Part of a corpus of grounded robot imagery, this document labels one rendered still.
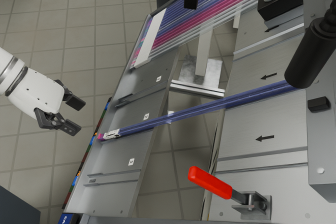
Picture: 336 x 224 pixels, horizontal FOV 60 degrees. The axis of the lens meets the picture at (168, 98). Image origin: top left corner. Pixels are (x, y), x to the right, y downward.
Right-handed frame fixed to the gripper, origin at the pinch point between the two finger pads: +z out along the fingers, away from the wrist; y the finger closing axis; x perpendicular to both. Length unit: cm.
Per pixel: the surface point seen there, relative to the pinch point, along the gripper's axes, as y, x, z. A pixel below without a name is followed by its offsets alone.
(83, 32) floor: -136, -40, 12
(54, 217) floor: -24, -72, 36
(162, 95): 2.4, 19.0, 9.6
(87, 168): 8.1, -5.1, 8.0
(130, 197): 22.6, 7.8, 9.6
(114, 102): -8.6, 3.8, 7.8
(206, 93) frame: -48, 11, 54
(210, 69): -95, 10, 75
